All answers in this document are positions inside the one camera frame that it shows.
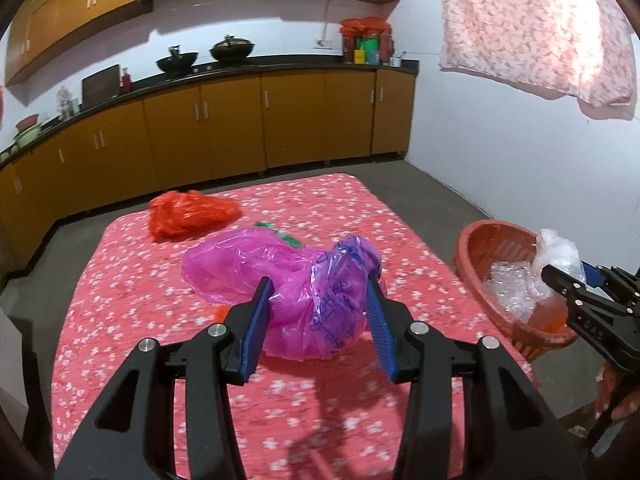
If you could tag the white translucent plastic bag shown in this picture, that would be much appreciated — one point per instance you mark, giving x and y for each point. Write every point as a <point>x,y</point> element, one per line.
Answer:
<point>555,255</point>

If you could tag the black lidded wok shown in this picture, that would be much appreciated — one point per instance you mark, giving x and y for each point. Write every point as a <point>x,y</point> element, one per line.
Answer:
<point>232,51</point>

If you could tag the teal box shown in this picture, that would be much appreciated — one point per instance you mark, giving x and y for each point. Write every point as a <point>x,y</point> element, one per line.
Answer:
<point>372,56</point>

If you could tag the pink floral curtain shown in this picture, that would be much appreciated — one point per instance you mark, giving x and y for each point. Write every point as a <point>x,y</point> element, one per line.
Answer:
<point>535,30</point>

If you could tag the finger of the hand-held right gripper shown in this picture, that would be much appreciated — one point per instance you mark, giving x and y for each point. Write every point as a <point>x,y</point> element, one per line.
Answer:
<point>565,285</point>
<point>617,285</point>

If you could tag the red bottle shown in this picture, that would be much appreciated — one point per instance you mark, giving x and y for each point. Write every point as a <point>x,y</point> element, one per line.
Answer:
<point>126,81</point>

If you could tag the red basin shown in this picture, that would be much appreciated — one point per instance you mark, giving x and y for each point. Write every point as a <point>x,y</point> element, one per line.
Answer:
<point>27,122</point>

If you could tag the purple translucent plastic bag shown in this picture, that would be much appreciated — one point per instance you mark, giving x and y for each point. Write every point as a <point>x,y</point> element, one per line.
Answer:
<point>340,285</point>

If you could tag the red plastic basket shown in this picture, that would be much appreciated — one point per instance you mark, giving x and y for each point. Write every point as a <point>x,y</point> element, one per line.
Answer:
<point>480,255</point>

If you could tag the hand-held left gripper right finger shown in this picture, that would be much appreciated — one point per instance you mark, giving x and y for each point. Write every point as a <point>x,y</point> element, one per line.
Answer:
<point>380,330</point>

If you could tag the wall socket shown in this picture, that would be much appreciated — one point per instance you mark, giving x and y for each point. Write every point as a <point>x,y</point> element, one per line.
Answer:
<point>325,43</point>

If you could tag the wooden upper kitchen cabinets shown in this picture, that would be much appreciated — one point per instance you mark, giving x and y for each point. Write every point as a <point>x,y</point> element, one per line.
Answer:
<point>75,10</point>

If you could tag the large bubble wrap sheet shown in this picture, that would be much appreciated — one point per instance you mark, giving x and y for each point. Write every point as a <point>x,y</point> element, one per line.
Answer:
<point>510,285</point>

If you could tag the yellow box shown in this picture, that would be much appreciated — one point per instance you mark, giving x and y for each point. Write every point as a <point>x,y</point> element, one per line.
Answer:
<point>359,56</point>

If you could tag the clear jar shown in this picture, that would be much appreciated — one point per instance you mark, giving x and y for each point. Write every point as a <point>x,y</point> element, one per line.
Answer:
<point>65,105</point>

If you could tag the bright green plastic bag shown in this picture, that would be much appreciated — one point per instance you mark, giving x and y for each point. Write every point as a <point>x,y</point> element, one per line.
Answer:
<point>292,241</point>

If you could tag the green basin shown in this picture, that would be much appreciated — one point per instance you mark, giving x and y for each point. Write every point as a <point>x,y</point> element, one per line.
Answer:
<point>27,137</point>

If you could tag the red bag covered jars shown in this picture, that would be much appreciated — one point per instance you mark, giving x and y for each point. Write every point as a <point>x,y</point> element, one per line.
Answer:
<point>365,27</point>

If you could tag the red floral blanket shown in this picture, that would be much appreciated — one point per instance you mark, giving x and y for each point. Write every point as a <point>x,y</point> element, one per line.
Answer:
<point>325,410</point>

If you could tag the dark cutting board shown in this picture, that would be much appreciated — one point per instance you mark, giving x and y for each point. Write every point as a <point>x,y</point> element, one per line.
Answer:
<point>101,85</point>

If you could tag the black kitchen countertop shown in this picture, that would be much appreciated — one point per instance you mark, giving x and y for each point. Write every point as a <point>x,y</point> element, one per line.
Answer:
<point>300,62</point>

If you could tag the magenta plastic bag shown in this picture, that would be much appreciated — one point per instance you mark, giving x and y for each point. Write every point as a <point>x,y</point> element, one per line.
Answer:
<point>235,265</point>

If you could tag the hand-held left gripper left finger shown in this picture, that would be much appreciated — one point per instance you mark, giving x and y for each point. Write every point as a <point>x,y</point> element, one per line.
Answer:
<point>252,330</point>

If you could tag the person's right hand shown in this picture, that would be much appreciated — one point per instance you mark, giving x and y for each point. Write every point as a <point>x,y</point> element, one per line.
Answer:
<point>607,390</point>

